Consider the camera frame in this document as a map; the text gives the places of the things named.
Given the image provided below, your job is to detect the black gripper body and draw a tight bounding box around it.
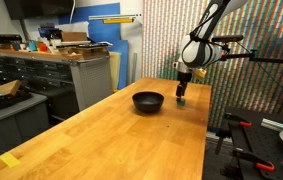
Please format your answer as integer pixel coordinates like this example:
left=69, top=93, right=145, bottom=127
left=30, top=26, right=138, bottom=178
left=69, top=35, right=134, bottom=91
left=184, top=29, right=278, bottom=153
left=176, top=70, right=193, bottom=89

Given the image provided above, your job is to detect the black bowl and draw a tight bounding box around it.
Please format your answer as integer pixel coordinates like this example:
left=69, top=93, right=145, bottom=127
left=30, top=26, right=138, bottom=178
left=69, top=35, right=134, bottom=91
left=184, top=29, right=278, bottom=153
left=131, top=91, right=165, bottom=114

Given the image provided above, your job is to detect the tan wooden block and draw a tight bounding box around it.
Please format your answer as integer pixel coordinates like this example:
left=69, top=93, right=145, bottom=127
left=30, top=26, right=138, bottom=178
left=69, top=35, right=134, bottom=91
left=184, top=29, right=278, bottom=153
left=0, top=79, right=23, bottom=97

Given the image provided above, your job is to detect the grey metal pole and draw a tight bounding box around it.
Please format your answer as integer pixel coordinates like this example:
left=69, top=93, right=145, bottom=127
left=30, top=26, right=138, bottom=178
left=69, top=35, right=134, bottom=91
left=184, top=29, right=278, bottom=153
left=131, top=52, right=138, bottom=85

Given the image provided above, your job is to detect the black clamp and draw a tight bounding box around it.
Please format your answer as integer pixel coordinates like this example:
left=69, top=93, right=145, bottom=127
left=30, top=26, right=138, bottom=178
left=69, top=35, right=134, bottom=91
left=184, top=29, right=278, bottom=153
left=213, top=127, right=233, bottom=156

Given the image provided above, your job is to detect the multicolour patterned backdrop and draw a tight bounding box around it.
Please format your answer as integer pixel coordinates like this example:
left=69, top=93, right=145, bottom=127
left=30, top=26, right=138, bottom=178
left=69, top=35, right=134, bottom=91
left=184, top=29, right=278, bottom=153
left=141, top=0, right=283, bottom=128

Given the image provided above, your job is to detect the beige leaning board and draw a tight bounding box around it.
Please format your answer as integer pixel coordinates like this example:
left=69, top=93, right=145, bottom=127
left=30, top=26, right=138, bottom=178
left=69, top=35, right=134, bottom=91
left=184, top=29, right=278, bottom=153
left=108, top=51, right=122, bottom=93

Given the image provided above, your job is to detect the grey perforated tool cabinet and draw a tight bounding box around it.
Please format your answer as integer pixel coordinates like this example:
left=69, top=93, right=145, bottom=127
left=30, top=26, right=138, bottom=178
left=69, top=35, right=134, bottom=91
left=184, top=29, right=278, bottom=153
left=0, top=47, right=114, bottom=113

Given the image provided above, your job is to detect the yellow spirit level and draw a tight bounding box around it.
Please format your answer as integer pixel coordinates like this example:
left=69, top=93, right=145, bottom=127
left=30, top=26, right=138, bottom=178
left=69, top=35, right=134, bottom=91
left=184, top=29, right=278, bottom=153
left=102, top=17, right=135, bottom=25

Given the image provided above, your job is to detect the blue foam board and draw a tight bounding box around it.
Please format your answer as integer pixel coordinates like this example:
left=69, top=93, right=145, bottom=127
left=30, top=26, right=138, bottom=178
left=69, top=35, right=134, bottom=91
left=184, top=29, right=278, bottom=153
left=57, top=2, right=130, bottom=91

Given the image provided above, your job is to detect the silver aluminium extrusion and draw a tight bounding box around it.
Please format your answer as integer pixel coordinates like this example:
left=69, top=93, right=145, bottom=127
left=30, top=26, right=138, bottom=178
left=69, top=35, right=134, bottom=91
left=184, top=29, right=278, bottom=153
left=260, top=117, right=283, bottom=132

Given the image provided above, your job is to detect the black optical breadboard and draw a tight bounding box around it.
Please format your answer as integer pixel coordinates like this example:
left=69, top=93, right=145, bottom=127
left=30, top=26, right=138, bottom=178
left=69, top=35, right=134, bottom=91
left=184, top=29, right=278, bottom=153
left=225, top=106, right=283, bottom=180

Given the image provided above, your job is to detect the brown cardboard box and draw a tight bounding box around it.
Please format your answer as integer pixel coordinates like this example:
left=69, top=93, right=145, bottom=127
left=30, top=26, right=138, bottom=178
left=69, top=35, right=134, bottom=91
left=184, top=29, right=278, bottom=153
left=60, top=31, right=89, bottom=43

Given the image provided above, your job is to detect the blue storage bin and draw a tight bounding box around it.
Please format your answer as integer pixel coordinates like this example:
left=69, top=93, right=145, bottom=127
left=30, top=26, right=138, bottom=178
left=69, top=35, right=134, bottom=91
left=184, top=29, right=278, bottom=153
left=37, top=27, right=62, bottom=40

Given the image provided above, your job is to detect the red small container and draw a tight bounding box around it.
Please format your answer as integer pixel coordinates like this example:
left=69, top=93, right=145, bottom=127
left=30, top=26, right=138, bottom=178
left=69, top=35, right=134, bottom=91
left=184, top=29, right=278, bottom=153
left=36, top=42, right=49, bottom=53

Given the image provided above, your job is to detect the teal small container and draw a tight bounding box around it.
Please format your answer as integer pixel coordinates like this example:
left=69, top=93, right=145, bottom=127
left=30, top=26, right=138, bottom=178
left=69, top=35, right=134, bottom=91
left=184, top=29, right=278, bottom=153
left=27, top=40, right=38, bottom=52

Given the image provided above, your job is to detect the grey plastic bin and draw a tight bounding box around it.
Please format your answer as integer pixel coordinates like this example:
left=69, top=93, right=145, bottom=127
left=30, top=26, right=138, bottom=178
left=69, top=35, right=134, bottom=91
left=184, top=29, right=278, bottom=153
left=0, top=92, right=49, bottom=150

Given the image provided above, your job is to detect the black flat tray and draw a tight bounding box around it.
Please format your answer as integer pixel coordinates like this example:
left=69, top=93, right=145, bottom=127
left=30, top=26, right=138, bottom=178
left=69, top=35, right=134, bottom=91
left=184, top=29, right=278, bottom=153
left=0, top=88, right=33, bottom=116

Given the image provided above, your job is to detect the black device on cabinet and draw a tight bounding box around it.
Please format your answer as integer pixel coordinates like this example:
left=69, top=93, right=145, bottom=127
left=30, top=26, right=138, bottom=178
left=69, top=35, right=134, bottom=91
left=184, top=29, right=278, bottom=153
left=0, top=33, right=24, bottom=45

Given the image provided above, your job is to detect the yellow tape patch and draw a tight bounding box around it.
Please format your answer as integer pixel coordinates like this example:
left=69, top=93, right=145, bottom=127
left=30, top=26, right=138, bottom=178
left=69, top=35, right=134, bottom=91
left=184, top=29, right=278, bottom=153
left=0, top=151, right=22, bottom=169

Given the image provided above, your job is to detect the tan wrist camera box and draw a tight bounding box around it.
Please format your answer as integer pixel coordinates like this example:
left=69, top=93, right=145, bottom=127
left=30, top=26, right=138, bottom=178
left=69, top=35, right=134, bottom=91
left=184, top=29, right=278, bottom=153
left=192, top=67, right=207, bottom=82

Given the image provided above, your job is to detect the black stereo camera bar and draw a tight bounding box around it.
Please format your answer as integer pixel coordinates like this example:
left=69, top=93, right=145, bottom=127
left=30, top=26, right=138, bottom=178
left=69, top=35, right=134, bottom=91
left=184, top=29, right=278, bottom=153
left=210, top=34, right=245, bottom=44

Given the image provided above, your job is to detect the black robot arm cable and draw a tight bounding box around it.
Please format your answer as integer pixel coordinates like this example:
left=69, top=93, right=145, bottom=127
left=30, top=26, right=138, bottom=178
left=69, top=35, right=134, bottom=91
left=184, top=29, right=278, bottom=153
left=188, top=0, right=231, bottom=45

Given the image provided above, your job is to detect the orange handled bar clamp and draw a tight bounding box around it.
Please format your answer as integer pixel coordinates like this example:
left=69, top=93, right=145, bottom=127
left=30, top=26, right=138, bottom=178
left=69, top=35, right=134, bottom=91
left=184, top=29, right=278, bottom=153
left=223, top=112, right=253, bottom=129
left=231, top=147, right=276, bottom=173

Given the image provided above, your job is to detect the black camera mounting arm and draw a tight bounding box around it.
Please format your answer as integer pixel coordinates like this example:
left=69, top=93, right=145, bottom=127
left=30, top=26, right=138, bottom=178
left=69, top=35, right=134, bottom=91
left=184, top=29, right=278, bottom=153
left=218, top=42, right=283, bottom=70

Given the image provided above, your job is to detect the thin black camera cable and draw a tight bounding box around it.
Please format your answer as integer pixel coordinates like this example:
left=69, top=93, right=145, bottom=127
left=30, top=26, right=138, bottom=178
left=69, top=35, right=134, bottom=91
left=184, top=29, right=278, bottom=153
left=236, top=41, right=283, bottom=104

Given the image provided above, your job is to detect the white metal rail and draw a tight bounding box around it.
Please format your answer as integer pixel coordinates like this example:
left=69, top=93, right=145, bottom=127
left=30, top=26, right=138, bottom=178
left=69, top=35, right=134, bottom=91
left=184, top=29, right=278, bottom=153
left=87, top=13, right=143, bottom=21

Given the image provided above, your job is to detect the black wall screen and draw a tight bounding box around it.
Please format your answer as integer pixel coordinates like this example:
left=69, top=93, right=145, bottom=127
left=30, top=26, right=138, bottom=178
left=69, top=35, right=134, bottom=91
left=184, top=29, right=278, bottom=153
left=3, top=0, right=76, bottom=21

